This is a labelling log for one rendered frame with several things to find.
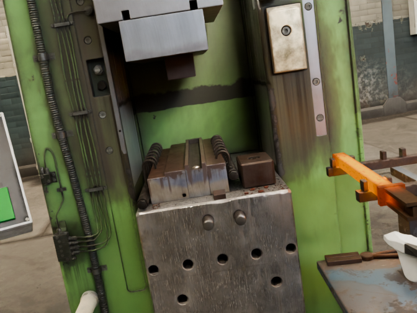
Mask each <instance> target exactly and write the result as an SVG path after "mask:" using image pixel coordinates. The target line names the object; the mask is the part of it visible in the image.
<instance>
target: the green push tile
mask: <svg viewBox="0 0 417 313"><path fill-rule="evenodd" d="M14 219H16V218H15V215H14V211H13V208H12V203H11V199H10V196H9V191H8V188H7V187H5V188H0V223H3V222H7V221H10V220H14Z"/></svg>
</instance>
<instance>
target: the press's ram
mask: <svg viewBox="0 0 417 313"><path fill-rule="evenodd" d="M93 4H94V10H95V14H96V21H97V24H99V25H101V26H103V27H105V28H107V29H109V30H111V31H114V32H116V33H118V34H120V28H119V21H123V20H131V19H139V18H143V17H151V16H158V15H163V14H171V13H175V12H184V11H191V10H196V9H203V13H204V21H205V23H210V22H214V21H215V19H216V17H217V16H218V13H219V12H220V9H221V8H222V6H223V0H93Z"/></svg>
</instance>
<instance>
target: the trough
mask: <svg viewBox="0 0 417 313"><path fill-rule="evenodd" d="M188 166H189V169H190V170H197V169H201V168H202V159H201V154H200V144H199V139H194V140H189V157H188ZM193 166H199V167H198V168H192V167H193Z"/></svg>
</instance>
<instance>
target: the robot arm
mask: <svg viewBox="0 0 417 313"><path fill-rule="evenodd" d="M383 239H384V240H385V241H386V243H387V244H389V245H390V246H391V247H393V248H394V249H395V250H396V251H397V253H398V256H399V259H400V263H401V266H402V269H403V272H404V275H405V276H406V278H407V279H408V280H410V281H412V282H417V238H416V237H414V236H412V235H405V234H401V233H400V232H398V231H394V232H391V233H389V234H386V235H384V236H383Z"/></svg>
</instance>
